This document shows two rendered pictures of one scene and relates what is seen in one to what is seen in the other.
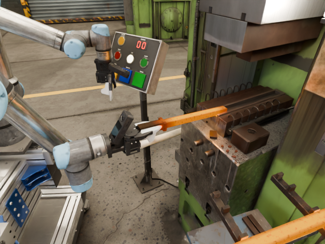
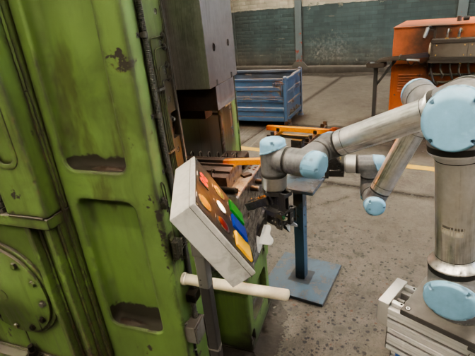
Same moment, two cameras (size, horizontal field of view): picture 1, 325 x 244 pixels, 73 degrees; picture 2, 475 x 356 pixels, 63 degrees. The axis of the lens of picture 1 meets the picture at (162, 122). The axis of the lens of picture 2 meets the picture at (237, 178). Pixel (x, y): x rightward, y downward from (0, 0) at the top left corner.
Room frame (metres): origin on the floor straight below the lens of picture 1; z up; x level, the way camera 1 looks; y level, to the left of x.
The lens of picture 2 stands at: (1.81, 1.00, 1.64)
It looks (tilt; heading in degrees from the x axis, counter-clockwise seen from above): 24 degrees down; 230
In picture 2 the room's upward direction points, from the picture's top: 6 degrees counter-clockwise
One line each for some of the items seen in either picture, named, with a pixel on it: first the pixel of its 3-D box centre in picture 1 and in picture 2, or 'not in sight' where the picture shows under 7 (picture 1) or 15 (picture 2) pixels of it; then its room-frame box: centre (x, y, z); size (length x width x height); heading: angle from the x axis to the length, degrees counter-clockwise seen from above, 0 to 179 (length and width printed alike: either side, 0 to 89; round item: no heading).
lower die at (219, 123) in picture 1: (244, 106); (191, 170); (0.90, -0.39, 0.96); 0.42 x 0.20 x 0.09; 118
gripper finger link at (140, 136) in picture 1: (140, 134); not in sight; (0.60, 0.08, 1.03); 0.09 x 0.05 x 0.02; 116
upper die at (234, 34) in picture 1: (264, 25); (180, 93); (0.90, -0.39, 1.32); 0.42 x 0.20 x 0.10; 118
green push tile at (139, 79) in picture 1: (139, 80); (235, 212); (1.10, 0.13, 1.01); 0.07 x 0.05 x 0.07; 53
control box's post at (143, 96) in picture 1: (145, 131); (215, 342); (1.25, 0.12, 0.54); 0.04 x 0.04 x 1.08; 28
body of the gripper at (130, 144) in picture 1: (121, 141); (329, 165); (0.59, 0.14, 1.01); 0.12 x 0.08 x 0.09; 118
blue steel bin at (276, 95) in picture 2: not in sight; (256, 97); (-2.18, -3.10, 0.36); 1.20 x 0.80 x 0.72; 113
